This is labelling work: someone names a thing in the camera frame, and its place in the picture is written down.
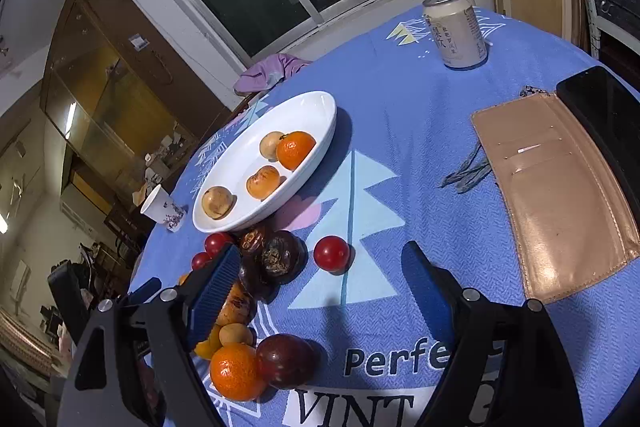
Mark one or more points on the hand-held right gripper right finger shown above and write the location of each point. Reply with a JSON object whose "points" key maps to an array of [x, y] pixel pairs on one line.
{"points": [[425, 292]]}

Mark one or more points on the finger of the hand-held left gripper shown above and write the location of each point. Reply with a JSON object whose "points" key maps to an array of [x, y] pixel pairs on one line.
{"points": [[145, 290]]}

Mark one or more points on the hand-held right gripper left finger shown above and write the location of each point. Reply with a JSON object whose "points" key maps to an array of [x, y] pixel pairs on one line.
{"points": [[215, 294]]}

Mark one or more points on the orange-brown persimmon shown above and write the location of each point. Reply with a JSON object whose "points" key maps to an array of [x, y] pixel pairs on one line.
{"points": [[238, 308]]}

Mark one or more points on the yellow-orange small fruit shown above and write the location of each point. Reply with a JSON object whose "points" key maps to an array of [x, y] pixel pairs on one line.
{"points": [[183, 279], [207, 347]]}

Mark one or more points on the red cherry tomato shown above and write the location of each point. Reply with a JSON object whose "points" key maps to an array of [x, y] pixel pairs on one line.
{"points": [[200, 261], [217, 243], [331, 253]]}

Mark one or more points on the dark brown water chestnut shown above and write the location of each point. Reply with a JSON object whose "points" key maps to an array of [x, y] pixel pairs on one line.
{"points": [[281, 255], [252, 239], [256, 283]]}

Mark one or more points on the orange tangerine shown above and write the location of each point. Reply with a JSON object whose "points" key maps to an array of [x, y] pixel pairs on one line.
{"points": [[236, 372], [296, 150]]}

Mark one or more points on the dark purple passion fruit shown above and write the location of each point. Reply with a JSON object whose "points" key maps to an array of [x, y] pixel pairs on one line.
{"points": [[286, 360]]}

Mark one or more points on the white oval plate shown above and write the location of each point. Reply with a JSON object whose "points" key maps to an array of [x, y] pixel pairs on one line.
{"points": [[240, 157]]}

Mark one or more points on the dark chair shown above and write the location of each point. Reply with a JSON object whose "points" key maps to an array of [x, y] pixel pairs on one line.
{"points": [[67, 292]]}

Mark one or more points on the white floral paper cup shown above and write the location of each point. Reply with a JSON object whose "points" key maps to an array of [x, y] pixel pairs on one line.
{"points": [[161, 209]]}

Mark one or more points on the large tan round fruit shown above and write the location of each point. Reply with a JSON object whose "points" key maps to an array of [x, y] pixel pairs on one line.
{"points": [[218, 203]]}

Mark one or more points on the orange-tan round fruit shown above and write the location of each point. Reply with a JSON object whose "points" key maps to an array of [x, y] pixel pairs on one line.
{"points": [[262, 182]]}

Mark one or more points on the small tan round fruit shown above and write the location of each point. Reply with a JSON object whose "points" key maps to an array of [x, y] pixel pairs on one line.
{"points": [[269, 146]]}

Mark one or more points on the blue printed tablecloth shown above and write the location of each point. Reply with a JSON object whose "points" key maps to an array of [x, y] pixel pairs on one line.
{"points": [[400, 132]]}

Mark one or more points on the rose gold wallet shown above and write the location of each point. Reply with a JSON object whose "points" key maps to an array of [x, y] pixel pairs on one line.
{"points": [[560, 197]]}

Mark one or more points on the wooden glass cabinet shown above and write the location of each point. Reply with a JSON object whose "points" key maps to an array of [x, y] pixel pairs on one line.
{"points": [[125, 82]]}

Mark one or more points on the purple cloth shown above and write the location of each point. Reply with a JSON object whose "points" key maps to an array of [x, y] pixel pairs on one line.
{"points": [[270, 72]]}

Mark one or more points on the black phone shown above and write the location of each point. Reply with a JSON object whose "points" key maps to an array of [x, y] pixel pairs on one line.
{"points": [[600, 107]]}

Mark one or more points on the beige beverage can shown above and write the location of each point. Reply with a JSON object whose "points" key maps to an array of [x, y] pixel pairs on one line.
{"points": [[457, 34]]}

